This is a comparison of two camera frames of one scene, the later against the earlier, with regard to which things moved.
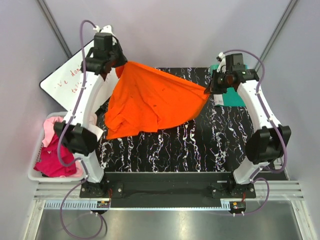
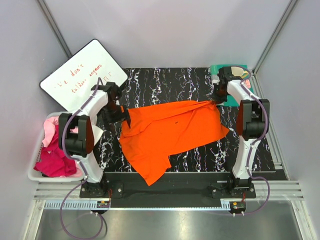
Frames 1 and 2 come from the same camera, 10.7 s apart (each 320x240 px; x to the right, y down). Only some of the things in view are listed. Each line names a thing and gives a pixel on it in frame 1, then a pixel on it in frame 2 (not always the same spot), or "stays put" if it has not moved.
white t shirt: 93,127 stays put
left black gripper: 122,60 -> 123,116
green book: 231,98 stays put
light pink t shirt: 49,128 stays put
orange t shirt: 143,98 -> 156,131
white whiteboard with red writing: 63,84 stays put
